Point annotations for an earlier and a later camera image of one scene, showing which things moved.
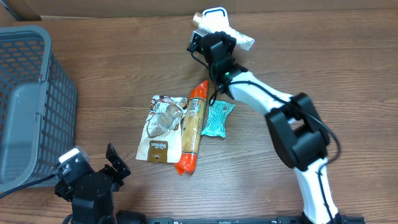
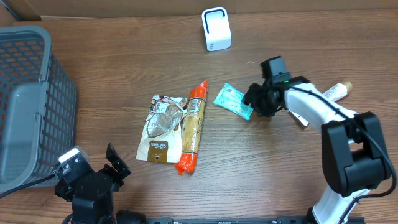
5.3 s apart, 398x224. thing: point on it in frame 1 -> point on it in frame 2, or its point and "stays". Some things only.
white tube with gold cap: x=242 y=41 -> x=333 y=94
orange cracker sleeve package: x=193 y=124 stays
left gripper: x=119 y=165 stays
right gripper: x=231 y=41 -> x=254 y=99
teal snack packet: x=218 y=111 -> x=229 y=98
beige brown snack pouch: x=161 y=138 stays
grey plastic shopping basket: x=38 y=93 stays
